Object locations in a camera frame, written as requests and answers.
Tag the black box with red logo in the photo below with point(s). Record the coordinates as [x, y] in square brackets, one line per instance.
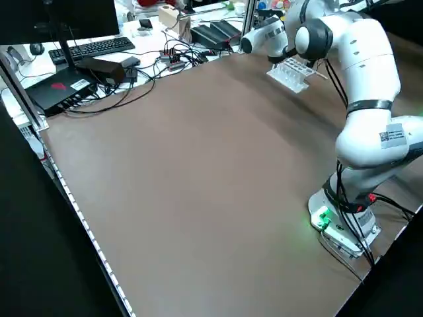
[56, 90]

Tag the small black adapter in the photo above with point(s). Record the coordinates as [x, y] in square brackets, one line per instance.
[131, 74]
[131, 61]

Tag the black computer monitor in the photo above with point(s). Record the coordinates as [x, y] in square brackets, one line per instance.
[66, 16]

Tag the black ribbed device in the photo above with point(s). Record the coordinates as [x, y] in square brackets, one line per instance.
[226, 29]
[205, 34]

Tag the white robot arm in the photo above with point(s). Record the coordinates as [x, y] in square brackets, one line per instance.
[367, 66]

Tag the white test tube rack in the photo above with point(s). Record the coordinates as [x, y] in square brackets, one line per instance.
[291, 82]

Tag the black computer mouse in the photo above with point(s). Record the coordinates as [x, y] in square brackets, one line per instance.
[36, 49]

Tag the aluminium frame post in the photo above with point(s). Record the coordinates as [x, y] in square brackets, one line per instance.
[23, 95]
[249, 13]

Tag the black keyboard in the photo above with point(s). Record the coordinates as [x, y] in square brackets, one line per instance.
[92, 48]

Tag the grey hub with red plugs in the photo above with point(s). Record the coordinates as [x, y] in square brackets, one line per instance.
[172, 61]

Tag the small dark dish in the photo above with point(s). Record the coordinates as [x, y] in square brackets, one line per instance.
[143, 31]

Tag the white cup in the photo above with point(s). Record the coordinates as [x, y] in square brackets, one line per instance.
[239, 7]

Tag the white perforated table rail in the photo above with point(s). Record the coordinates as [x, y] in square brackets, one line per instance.
[86, 224]

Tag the blue ball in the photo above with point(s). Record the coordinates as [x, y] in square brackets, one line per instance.
[262, 6]

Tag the black desk device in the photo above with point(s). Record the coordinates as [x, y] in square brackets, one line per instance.
[269, 13]

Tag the dark brown rectangular box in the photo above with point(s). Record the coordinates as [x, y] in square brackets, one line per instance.
[102, 69]

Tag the small green item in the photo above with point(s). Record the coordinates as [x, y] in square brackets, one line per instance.
[228, 5]

